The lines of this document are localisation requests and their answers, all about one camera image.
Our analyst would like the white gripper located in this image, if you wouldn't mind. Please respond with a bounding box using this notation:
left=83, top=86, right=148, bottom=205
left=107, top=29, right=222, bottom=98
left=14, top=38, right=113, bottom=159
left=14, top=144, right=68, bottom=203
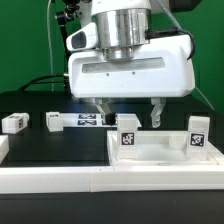
left=68, top=35, right=195, bottom=128

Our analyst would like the white square table top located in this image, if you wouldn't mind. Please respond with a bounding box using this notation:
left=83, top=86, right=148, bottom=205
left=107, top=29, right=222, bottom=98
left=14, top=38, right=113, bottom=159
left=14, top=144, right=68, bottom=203
left=107, top=131, right=224, bottom=166

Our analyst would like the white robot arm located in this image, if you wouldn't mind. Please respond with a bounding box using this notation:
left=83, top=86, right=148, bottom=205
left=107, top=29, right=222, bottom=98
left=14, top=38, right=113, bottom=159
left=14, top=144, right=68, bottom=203
left=66, top=0, right=202, bottom=128

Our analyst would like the white sheet with tags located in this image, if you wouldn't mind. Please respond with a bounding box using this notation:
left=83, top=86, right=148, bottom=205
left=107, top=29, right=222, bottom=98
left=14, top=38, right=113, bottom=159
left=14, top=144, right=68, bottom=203
left=61, top=113, right=141, bottom=127

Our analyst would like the white U-shaped fence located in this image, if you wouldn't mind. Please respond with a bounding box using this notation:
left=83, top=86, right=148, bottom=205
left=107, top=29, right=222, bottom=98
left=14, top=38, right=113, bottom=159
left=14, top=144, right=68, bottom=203
left=0, top=134, right=224, bottom=195

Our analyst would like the black cable bundle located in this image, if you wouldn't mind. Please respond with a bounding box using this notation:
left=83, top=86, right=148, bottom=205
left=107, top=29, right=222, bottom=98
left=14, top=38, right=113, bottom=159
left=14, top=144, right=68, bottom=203
left=18, top=73, right=71, bottom=93

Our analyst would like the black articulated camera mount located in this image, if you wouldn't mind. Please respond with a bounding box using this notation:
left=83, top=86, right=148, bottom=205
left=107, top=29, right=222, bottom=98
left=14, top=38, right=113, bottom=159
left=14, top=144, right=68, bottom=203
left=55, top=0, right=80, bottom=61

